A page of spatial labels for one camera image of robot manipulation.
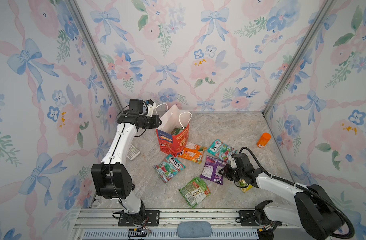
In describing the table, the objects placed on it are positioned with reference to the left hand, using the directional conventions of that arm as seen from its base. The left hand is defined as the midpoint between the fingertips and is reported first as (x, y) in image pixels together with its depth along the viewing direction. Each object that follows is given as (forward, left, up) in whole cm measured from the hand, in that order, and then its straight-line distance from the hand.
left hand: (162, 120), depth 82 cm
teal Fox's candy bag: (-6, -37, -21) cm, 43 cm away
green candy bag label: (+7, -7, -18) cm, 21 cm away
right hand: (-19, -33, -23) cm, 44 cm away
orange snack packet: (-7, -18, -22) cm, 29 cm away
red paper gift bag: (-9, -4, -10) cm, 14 cm away
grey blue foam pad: (-48, -16, -22) cm, 55 cm away
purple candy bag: (-18, -29, -22) cm, 40 cm away
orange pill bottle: (-1, -63, -17) cm, 65 cm away
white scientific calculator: (-7, +21, -24) cm, 32 cm away
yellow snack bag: (-29, -46, -23) cm, 59 cm away
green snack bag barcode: (-31, -19, -24) cm, 43 cm away
